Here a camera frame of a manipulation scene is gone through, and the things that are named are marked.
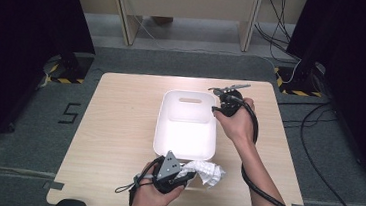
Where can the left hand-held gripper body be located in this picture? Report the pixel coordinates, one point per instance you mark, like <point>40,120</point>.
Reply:
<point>166,172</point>

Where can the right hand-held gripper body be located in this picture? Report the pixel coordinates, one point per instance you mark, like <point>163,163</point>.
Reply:
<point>232,104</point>

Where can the white knitted cloth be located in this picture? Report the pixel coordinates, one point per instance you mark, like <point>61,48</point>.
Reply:
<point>208,173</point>

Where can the white plastic bin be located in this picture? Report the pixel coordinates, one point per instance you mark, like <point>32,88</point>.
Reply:
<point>185,133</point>

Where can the person's right hand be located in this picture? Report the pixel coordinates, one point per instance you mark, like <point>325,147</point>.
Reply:
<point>240,128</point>

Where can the person's left hand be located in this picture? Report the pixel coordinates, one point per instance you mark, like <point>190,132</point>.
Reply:
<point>149,200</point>

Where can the stand base with hazard tape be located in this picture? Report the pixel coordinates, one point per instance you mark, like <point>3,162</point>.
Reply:
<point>293,82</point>
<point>73,70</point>

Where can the beige wooden desk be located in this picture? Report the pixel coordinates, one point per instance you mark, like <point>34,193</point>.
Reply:
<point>186,3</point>

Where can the black curtain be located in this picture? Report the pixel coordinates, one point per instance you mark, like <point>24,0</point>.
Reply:
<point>18,51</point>
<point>358,64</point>

